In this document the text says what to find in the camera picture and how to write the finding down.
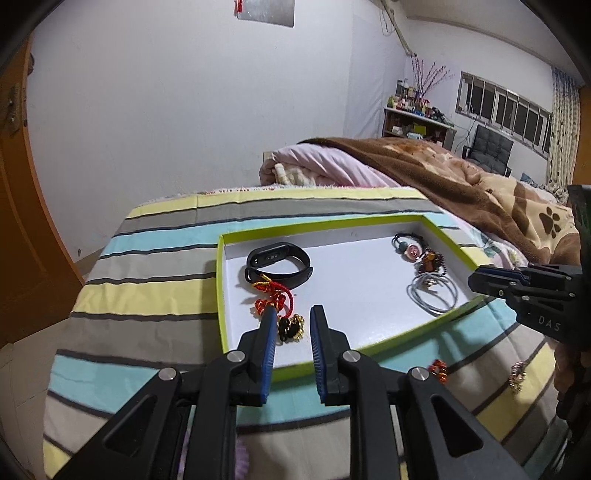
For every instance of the white floral quilt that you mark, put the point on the white floral quilt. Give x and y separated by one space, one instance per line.
496 247

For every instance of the metal door latch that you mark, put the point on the metal door latch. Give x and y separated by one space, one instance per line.
14 108

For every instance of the silver wall sheet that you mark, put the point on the silver wall sheet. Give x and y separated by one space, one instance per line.
268 11

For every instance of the shelf with bottles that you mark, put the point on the shelf with bottles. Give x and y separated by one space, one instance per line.
415 120

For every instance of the black smart band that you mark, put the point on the black smart band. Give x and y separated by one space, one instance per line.
272 253

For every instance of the dark beaded brooch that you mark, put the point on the dark beaded brooch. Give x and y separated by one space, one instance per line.
431 263

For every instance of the person's right hand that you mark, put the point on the person's right hand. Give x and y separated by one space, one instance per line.
567 367

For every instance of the pink pillow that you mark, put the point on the pink pillow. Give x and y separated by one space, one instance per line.
323 166

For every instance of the red knot tassel ornament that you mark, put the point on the red knot tassel ornament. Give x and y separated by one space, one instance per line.
277 293

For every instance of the window with metal bars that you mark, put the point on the window with metal bars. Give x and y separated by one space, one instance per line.
503 115

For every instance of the striped bed sheet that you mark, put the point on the striped bed sheet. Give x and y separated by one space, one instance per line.
152 277

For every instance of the red hanging knot charm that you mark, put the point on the red hanging knot charm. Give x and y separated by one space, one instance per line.
238 5

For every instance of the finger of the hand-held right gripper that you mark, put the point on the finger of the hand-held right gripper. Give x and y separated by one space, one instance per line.
489 286
501 273

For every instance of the red and gold knot ornament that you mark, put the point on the red and gold knot ornament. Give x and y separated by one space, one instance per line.
437 370

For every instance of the air conditioner pipe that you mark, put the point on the air conditioner pipe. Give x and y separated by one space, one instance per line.
401 32

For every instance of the black chair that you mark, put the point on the black chair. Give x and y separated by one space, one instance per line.
491 147

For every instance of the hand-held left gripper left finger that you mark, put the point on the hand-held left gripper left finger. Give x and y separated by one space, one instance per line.
268 353

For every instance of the decorative flower branches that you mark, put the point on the decorative flower branches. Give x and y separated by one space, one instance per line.
427 78

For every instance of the green shallow cardboard box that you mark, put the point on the green shallow cardboard box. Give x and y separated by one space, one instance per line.
360 318

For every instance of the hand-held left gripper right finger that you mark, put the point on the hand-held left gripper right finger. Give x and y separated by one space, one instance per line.
318 353

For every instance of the wooden door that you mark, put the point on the wooden door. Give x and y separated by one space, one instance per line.
18 221

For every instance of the brown paw print blanket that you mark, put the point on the brown paw print blanket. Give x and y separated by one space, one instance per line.
461 184

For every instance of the patterned curtain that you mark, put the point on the patterned curtain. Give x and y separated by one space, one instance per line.
563 134

